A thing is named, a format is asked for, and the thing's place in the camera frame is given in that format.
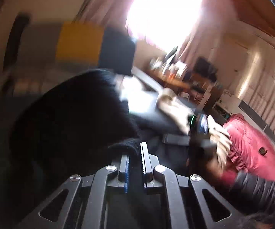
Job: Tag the person's right forearm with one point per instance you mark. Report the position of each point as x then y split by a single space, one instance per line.
259 190

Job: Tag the black knit sweater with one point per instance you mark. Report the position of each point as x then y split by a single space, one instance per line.
68 124

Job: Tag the beige knit sweater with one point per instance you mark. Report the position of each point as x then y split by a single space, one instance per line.
175 109

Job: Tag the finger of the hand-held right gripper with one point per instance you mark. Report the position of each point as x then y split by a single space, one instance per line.
175 140

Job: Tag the dark fur trim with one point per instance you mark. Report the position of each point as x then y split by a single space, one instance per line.
261 220

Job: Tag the red quilted jacket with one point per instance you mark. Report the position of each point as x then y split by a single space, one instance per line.
247 145

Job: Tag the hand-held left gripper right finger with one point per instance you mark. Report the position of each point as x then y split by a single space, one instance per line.
142 158

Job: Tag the dark grey headboard panel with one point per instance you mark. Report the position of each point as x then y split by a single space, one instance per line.
259 116

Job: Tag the wooden table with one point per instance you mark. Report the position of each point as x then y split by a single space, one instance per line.
173 81

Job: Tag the grey yellow blue sofa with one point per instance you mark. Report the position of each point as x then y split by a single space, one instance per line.
80 43

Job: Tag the bright window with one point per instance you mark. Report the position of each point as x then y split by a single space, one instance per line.
166 9

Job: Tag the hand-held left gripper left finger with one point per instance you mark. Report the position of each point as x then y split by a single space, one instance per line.
127 174

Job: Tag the black television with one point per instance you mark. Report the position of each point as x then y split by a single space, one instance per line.
203 66

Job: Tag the black hanging cloth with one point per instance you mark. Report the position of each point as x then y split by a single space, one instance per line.
18 40

